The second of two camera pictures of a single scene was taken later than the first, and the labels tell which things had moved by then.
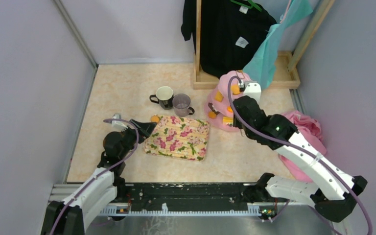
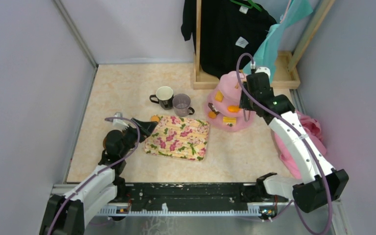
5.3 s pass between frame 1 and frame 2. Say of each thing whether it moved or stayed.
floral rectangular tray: stayed
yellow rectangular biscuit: stayed
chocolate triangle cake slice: stayed
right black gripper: moved
